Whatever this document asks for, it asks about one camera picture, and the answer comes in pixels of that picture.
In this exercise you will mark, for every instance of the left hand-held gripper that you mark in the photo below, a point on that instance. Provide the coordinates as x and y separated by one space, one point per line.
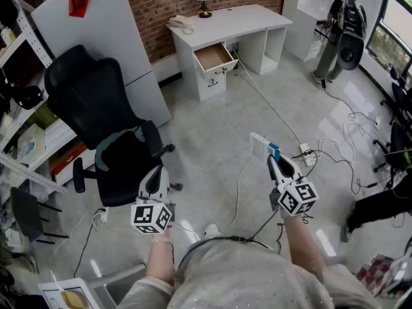
151 216

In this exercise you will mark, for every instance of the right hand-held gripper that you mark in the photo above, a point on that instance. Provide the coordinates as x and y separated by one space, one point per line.
297 198

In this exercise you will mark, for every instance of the white and blue cardboard box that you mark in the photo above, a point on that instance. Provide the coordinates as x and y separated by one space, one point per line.
260 146

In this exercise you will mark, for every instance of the wooden drawer white front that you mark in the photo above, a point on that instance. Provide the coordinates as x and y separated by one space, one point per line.
212 56

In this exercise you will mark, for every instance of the person's right forearm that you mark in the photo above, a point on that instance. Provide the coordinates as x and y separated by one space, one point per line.
301 246

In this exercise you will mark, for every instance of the person's left forearm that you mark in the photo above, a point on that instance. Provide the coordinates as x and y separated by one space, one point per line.
161 259

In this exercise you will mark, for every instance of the closed white drawer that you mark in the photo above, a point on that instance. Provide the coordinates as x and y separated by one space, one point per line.
214 87

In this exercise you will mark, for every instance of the white power strip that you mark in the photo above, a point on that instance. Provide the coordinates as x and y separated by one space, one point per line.
307 154

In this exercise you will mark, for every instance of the white plug adapter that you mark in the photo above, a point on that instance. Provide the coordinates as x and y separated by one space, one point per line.
104 214

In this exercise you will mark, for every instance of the person's left white shoe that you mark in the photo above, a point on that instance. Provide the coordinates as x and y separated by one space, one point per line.
211 230

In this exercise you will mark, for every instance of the teal cloth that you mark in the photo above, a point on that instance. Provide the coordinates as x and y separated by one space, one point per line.
102 153

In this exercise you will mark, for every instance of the person's beige sweater torso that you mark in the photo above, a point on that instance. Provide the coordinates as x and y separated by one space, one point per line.
244 278

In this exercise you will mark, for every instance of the patterned red and white bag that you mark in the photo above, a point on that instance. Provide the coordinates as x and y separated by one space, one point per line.
373 275

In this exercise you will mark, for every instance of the black swivel chair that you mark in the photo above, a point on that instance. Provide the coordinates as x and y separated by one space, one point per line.
398 140

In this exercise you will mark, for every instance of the printed paper sheet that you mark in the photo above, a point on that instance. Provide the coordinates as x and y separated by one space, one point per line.
64 293

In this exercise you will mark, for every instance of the black stool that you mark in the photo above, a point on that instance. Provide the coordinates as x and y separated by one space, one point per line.
25 214

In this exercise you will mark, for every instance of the black mesh office chair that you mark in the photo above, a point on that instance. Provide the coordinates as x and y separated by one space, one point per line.
90 95

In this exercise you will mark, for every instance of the white plastic box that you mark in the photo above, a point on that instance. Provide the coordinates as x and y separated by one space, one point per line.
30 143

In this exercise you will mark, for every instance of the black round panel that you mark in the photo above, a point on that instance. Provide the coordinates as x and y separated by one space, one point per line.
349 53

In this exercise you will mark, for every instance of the white desk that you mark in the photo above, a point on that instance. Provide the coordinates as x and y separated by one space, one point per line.
231 24

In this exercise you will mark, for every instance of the window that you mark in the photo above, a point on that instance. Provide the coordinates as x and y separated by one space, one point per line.
394 37

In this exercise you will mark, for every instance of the white shelf unit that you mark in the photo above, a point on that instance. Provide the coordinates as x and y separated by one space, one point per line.
309 8

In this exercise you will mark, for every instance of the tall grey cabinet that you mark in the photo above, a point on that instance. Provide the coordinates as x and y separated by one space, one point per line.
106 27

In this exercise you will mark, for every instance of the white metal storage rack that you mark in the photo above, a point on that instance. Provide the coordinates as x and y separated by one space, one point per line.
29 40

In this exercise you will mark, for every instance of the red wall holder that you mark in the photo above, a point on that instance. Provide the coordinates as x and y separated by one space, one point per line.
78 2

